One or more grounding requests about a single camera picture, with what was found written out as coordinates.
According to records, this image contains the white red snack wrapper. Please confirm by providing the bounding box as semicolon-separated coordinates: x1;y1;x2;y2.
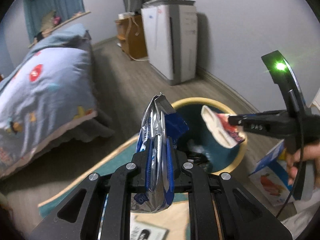
201;105;246;148

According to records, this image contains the teal and peach rug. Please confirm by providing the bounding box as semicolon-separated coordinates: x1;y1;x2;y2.
38;135;190;239

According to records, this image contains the person's right hand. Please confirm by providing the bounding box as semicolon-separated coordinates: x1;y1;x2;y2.
285;142;320;186

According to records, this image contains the blue silver snack wrapper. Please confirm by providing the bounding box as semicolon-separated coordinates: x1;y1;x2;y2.
131;94;189;213

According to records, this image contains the white booklet with black label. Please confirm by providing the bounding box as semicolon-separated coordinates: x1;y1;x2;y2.
130;220;169;240

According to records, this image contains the teal yellow-rimmed trash bin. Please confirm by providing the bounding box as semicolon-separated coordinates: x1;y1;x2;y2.
172;97;248;175

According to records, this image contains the blue cartoon duvet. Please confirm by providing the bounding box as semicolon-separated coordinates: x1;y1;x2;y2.
1;24;98;178

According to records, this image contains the blue white cardboard box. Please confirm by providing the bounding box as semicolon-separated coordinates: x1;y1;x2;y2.
248;141;292;206

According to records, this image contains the wooden side cabinet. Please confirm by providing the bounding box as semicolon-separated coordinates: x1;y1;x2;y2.
115;15;148;60

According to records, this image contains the teal curtain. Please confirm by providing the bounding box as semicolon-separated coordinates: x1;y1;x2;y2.
23;0;85;43

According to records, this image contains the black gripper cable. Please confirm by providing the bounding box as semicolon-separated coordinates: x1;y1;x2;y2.
274;119;307;219

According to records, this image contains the white air purifier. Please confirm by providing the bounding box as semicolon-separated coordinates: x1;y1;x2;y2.
141;0;198;86

